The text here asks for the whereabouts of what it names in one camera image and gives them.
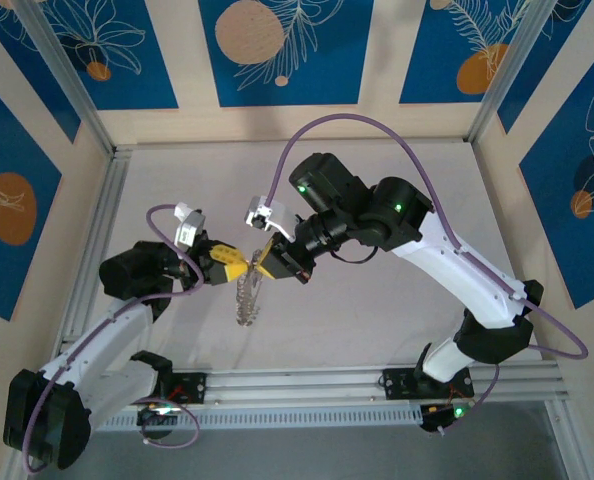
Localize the metal keyring holder with rings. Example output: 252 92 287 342
234 247 267 329

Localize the left base electronics board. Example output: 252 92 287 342
135 397 191 441

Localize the base electronics board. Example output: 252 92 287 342
135 397 191 441
419 397 478 437

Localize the right base electronics board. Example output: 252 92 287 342
419 397 478 437

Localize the aluminium back rail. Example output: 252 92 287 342
110 139 474 152

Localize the aluminium side rail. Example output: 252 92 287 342
56 148 131 346

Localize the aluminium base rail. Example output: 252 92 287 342
174 363 564 409

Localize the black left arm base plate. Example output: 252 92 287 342
144 372 209 406

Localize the grey slotted cable duct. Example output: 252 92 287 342
94 403 424 432

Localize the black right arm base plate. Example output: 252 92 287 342
380 367 476 401

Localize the aluminium frame post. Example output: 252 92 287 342
468 0 566 145
14 0 117 155

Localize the aluminium corner rail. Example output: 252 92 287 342
544 399 594 480

